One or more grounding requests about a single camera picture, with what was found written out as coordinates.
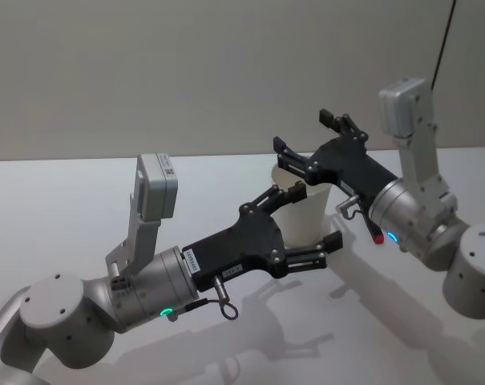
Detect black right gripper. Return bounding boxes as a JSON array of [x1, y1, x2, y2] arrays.
[[272, 107, 399, 210]]

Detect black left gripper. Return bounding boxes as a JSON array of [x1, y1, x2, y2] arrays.
[[180, 180, 345, 294]]

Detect white paper cup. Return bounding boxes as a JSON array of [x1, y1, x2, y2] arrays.
[[269, 161, 333, 248]]

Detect white table cloth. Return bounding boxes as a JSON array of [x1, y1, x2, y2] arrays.
[[0, 145, 485, 385]]

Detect thin dark wrist cable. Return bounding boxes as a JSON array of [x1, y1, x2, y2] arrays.
[[337, 195, 387, 245], [184, 275, 240, 321]]

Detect dark hanging cable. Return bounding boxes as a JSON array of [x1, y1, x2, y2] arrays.
[[427, 0, 458, 87]]

